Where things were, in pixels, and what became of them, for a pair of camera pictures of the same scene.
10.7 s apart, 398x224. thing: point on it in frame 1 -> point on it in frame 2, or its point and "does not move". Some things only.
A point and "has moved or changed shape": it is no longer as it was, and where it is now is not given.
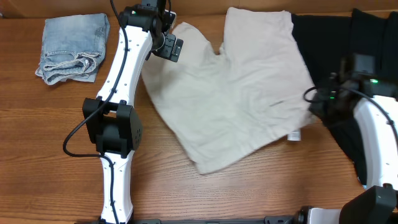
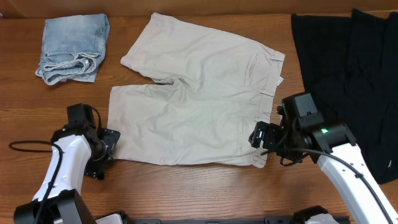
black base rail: [268, 220] does not move
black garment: [328, 39] does not move
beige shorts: [221, 104] has moved or changed shape
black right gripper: [317, 109] -> [272, 130]
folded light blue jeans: [73, 47] does not move
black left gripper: [166, 51] -> [96, 167]
